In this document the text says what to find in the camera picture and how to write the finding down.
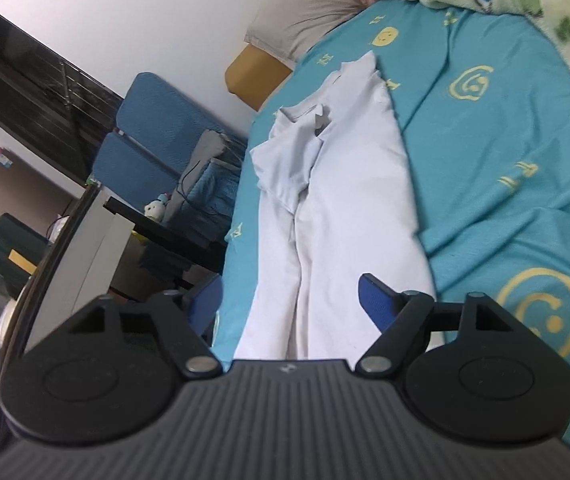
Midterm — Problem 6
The white plush toy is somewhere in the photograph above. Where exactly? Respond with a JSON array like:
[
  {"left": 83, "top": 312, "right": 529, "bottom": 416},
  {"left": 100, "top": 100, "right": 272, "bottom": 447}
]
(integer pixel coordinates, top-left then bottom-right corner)
[{"left": 144, "top": 194, "right": 172, "bottom": 223}]

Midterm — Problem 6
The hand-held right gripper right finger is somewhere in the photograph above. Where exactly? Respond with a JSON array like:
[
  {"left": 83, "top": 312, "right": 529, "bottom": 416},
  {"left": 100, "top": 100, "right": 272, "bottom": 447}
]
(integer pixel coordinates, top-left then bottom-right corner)
[{"left": 355, "top": 272, "right": 516, "bottom": 378}]

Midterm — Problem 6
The grey cloth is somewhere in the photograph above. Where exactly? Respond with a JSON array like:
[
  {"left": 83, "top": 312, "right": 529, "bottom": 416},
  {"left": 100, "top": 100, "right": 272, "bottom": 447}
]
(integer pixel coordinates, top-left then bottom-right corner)
[{"left": 165, "top": 129, "right": 238, "bottom": 221}]

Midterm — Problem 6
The white printed t-shirt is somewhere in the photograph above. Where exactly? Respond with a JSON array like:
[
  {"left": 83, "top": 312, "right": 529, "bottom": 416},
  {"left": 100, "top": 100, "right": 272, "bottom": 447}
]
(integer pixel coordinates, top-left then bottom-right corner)
[{"left": 232, "top": 52, "right": 438, "bottom": 361}]

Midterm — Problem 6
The white desk with dark top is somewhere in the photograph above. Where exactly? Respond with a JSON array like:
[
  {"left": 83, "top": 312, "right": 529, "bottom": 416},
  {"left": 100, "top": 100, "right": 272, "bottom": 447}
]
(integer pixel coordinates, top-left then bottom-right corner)
[{"left": 0, "top": 185, "right": 228, "bottom": 391}]

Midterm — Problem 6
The bed with teal smiley sheet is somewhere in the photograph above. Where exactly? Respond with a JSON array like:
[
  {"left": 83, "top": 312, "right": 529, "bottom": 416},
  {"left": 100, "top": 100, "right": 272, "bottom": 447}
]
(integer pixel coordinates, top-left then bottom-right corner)
[{"left": 210, "top": 0, "right": 570, "bottom": 466}]

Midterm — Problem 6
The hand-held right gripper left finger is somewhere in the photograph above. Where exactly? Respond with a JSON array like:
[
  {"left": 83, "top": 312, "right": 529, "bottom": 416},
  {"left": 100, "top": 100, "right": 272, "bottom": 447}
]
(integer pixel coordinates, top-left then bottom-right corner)
[{"left": 65, "top": 274, "right": 224, "bottom": 380}]

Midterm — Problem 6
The grey pillow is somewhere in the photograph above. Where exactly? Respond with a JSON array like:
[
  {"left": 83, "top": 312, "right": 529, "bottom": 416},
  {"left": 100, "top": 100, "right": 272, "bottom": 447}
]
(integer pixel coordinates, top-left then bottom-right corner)
[{"left": 244, "top": 0, "right": 376, "bottom": 63}]

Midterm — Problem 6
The blue padded folding chair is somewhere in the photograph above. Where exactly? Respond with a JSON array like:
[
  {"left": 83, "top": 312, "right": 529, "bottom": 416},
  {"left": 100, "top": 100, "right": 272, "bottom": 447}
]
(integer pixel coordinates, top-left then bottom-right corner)
[{"left": 90, "top": 71, "right": 250, "bottom": 246}]

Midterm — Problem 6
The dark window with metal grille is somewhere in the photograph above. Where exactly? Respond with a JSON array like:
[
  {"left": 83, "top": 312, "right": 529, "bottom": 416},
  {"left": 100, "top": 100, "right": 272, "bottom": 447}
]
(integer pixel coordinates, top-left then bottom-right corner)
[{"left": 0, "top": 2, "right": 126, "bottom": 186}]

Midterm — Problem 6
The dark green bag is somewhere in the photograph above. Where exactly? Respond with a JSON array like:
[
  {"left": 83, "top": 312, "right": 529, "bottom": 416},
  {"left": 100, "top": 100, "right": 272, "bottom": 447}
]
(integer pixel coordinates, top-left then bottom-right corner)
[{"left": 0, "top": 212, "right": 50, "bottom": 281}]

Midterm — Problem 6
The brown cardboard box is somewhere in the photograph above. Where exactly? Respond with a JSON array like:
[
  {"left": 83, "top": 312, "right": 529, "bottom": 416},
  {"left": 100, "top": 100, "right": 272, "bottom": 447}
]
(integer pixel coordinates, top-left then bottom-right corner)
[{"left": 0, "top": 147, "right": 83, "bottom": 241}]

